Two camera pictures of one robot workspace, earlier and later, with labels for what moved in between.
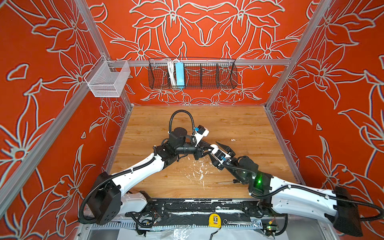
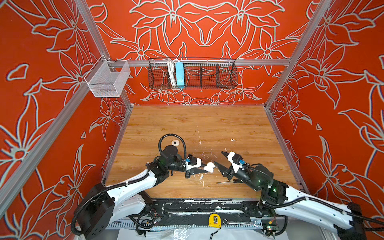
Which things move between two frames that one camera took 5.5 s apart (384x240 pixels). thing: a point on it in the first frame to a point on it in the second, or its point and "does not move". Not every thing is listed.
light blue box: x=180 y=72 does not move
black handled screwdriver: x=234 y=181 does not move
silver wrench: x=226 y=222 does not move
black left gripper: x=198 y=151 to x=198 y=170
